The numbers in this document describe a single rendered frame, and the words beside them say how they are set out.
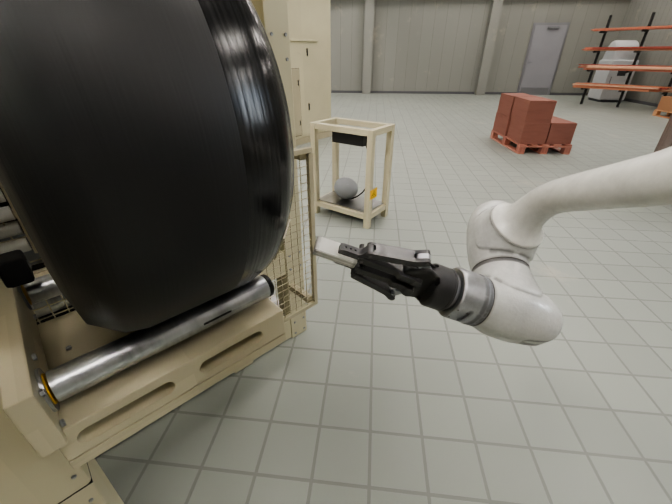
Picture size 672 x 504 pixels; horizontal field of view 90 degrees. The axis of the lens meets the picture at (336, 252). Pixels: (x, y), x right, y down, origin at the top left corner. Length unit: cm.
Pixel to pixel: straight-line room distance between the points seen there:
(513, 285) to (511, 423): 110
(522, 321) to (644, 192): 25
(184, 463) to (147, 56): 138
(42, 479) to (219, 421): 88
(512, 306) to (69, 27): 62
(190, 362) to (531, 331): 55
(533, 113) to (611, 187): 531
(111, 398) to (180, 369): 9
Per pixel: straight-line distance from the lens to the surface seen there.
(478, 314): 60
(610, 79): 1387
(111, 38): 37
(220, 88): 38
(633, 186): 51
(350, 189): 299
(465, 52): 1446
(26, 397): 54
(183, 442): 159
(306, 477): 143
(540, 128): 591
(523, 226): 67
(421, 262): 52
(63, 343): 84
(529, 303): 64
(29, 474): 79
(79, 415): 61
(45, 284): 82
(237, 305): 62
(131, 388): 60
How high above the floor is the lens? 128
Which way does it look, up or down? 30 degrees down
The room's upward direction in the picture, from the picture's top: straight up
